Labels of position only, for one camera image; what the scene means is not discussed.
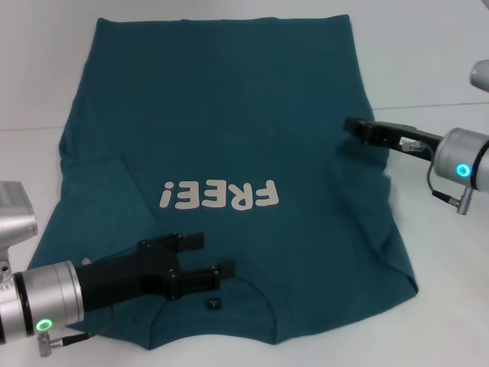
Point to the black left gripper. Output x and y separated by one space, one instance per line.
122 277

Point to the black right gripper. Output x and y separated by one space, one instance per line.
393 135

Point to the teal t-shirt with FREE print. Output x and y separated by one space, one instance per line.
214 114

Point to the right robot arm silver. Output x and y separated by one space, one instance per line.
451 153

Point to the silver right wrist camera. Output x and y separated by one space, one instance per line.
482 74

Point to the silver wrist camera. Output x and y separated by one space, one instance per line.
15 218
482 74

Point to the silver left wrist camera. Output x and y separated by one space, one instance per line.
15 218

